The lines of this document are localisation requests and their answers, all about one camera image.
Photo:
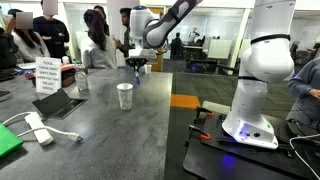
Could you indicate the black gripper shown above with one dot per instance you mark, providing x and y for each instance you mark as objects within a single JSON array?
[{"x": 136, "y": 61}]

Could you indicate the white marker with blue cap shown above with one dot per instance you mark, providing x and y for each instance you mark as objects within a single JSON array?
[{"x": 137, "y": 80}]

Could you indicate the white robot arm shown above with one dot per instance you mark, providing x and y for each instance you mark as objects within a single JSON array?
[{"x": 263, "y": 66}]

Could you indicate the small plain white cup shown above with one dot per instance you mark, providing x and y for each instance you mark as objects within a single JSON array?
[{"x": 147, "y": 68}]

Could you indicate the white speckled paper cup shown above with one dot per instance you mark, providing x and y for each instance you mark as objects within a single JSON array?
[{"x": 125, "y": 96}]

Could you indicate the man in dark jacket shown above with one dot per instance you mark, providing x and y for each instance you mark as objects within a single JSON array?
[{"x": 126, "y": 36}]

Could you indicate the long-haired person in white top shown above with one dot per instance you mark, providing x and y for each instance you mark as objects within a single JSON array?
[{"x": 98, "y": 46}]

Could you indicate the clear plastic water bottle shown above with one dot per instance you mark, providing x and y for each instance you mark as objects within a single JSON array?
[{"x": 81, "y": 78}]

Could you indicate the red box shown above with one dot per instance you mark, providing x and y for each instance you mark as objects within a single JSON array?
[{"x": 68, "y": 75}]

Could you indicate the white mug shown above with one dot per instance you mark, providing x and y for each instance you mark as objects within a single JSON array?
[{"x": 65, "y": 60}]

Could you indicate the orange black clamp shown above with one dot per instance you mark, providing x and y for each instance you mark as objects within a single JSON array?
[
  {"x": 205, "y": 111},
  {"x": 200, "y": 132}
]

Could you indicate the white board panel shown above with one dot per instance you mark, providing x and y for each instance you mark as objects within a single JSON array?
[{"x": 219, "y": 49}]

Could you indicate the white paper sign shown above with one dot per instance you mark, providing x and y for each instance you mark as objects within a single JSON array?
[{"x": 48, "y": 75}]

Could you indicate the black table power hatch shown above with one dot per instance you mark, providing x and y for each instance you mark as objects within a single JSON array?
[{"x": 55, "y": 105}]

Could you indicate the person in black shirt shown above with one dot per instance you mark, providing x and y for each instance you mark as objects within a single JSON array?
[{"x": 51, "y": 31}]

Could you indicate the person in grey sweater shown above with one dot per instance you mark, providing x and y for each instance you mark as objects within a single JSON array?
[{"x": 28, "y": 45}]

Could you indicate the white power adapter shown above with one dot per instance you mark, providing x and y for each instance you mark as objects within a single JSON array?
[{"x": 38, "y": 128}]

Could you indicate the green flat folder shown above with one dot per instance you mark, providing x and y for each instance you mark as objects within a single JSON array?
[{"x": 7, "y": 141}]

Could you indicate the person in blue sweater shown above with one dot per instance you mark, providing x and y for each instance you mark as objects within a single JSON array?
[{"x": 305, "y": 93}]

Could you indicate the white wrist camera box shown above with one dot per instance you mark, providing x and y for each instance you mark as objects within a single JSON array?
[{"x": 142, "y": 53}]

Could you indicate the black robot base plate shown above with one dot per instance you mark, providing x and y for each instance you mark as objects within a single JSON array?
[{"x": 240, "y": 160}]

